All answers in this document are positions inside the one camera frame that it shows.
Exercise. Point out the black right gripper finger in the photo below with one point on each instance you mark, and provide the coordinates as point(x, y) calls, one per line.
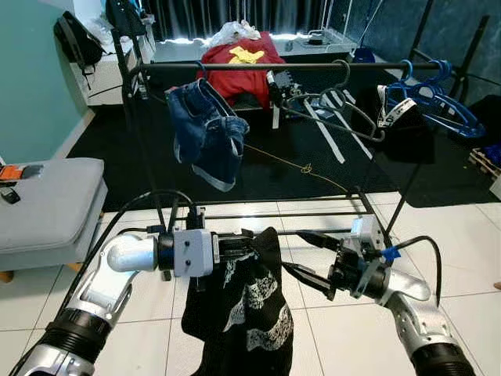
point(325, 244)
point(313, 280)

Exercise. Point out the black printed t-shirt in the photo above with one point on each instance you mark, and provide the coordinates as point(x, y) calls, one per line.
point(207, 329)

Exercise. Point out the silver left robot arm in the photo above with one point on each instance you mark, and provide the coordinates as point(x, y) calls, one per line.
point(102, 282)

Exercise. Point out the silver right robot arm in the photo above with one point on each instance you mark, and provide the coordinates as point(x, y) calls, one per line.
point(415, 313)

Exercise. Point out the blue plastic hanger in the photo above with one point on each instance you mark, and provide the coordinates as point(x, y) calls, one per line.
point(470, 125)
point(406, 69)
point(442, 72)
point(202, 78)

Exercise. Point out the long white floor bar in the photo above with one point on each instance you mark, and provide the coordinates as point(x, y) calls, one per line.
point(329, 141)

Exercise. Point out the blue denim shorts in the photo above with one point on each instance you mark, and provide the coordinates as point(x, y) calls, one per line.
point(203, 133)

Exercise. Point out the black floor mat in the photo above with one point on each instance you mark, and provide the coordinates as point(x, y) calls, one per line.
point(117, 157)

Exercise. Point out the black mechanical device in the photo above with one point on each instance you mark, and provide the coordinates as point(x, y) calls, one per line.
point(278, 86)

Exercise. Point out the red cloth with yellow star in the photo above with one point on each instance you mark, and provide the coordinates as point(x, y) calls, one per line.
point(235, 82)

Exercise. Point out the wooden pallet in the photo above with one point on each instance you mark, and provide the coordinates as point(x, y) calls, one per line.
point(485, 160)

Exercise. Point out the grey cushioned bench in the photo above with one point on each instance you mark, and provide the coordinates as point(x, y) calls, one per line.
point(55, 211)

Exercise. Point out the black metal clothes rack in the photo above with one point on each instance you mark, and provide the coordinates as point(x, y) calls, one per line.
point(235, 67)

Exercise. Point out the blue floor mop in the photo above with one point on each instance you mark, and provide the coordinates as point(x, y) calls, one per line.
point(364, 55)

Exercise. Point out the white shelf unit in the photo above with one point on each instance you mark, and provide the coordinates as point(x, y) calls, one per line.
point(102, 78)

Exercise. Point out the white plastic bag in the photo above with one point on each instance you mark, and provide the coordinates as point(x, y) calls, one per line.
point(231, 33)

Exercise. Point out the small black remote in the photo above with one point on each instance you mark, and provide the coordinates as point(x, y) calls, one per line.
point(8, 196)

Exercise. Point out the orange and black tool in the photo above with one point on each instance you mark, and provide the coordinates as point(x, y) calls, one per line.
point(12, 172)

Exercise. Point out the black backpack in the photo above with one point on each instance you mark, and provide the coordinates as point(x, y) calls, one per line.
point(78, 43)

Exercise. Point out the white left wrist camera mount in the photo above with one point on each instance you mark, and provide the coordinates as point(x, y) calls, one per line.
point(194, 252)

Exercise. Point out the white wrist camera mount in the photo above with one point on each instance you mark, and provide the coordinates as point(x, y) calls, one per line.
point(364, 233)
point(194, 252)

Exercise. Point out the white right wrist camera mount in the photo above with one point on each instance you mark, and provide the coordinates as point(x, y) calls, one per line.
point(364, 233)

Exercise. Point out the white frame table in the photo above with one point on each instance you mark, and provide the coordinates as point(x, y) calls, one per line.
point(275, 117)

